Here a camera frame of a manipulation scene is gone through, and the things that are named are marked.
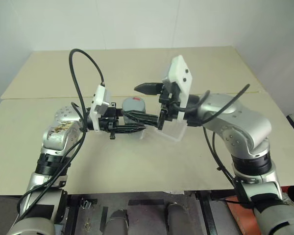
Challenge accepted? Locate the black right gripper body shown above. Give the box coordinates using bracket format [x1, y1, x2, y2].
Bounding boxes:
[158, 82, 181, 122]

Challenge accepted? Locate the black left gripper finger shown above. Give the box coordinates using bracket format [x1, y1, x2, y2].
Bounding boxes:
[118, 125, 147, 134]
[122, 110, 160, 126]

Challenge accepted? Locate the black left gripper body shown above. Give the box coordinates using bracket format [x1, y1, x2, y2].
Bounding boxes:
[98, 102, 123, 141]

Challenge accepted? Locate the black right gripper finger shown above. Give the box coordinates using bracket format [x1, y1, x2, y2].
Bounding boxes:
[158, 110, 167, 130]
[134, 82, 164, 96]

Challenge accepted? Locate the clear plastic jar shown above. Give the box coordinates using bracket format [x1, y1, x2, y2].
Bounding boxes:
[122, 107, 147, 141]

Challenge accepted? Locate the clear plastic box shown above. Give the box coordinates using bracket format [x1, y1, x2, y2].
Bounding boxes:
[154, 119, 189, 143]

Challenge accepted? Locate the narrow black bar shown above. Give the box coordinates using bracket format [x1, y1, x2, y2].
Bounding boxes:
[99, 206, 109, 231]

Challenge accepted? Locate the grey rounded shape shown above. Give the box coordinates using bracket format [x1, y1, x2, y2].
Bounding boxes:
[106, 210, 130, 235]

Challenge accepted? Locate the red panel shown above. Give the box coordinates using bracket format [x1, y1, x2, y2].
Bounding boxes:
[224, 202, 258, 235]

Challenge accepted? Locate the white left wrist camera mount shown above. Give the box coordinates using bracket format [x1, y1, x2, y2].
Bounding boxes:
[90, 84, 111, 132]

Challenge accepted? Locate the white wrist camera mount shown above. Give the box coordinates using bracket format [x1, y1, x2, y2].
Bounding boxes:
[90, 84, 111, 132]
[161, 55, 194, 122]

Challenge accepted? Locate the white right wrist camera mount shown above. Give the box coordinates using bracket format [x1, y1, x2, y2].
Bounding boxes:
[161, 55, 194, 122]

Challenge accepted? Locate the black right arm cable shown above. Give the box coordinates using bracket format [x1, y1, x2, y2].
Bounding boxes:
[172, 84, 254, 209]

